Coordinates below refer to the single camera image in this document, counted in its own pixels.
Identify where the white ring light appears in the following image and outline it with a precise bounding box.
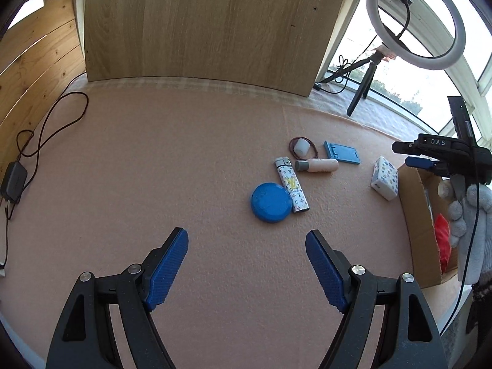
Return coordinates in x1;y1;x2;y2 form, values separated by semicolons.
365;0;466;71

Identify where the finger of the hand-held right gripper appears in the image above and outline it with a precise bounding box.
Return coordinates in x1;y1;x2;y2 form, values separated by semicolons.
405;156;441;172
392;140;423;154

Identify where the dark brown cable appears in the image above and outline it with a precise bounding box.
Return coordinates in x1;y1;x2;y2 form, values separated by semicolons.
15;91;91;193

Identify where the blue phone stand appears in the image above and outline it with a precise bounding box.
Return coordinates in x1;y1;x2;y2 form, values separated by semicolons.
323;140;362;167

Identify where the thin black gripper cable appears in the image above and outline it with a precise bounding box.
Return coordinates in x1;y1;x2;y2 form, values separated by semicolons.
438;182;481;337

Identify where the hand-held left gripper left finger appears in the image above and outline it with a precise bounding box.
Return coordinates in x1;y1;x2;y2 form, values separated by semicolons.
45;228;190;369

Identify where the purple-brown hair tie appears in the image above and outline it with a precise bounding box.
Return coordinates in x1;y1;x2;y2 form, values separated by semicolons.
289;136;319;160

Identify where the black tangled cable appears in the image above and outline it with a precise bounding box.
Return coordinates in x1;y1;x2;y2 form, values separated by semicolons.
323;34;379;95

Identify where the red plastic bag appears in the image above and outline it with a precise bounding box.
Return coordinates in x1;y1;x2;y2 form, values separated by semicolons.
434;213;451;273

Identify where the patterned lighter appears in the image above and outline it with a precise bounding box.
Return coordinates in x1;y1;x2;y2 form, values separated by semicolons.
274;157;310;213

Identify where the patterned tissue pack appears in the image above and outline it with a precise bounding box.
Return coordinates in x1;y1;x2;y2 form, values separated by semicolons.
370;156;399;201

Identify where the person's right hand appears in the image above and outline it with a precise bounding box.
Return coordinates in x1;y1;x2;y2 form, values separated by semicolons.
438;180;492;283

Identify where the wooden slat panel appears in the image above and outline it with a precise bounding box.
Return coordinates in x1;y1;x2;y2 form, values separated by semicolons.
0;0;87;170

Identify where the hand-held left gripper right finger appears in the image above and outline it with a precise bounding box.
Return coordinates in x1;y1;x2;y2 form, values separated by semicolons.
305;230;450;369

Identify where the white translucent cap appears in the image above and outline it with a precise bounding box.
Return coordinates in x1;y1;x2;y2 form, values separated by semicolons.
293;139;312;159

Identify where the small beige bottle grey cap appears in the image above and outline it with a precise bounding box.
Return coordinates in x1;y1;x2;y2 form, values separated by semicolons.
295;157;339;173

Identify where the cardboard box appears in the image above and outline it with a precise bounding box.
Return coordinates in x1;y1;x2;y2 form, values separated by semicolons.
396;163;462;289

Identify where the large light wooden board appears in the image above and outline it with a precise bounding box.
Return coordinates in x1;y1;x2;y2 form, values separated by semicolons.
84;0;352;98

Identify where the blue round lid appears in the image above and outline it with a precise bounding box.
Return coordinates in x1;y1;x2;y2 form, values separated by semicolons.
250;182;293;224

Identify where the black power adapter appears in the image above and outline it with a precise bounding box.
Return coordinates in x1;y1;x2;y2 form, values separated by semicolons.
0;161;28;202

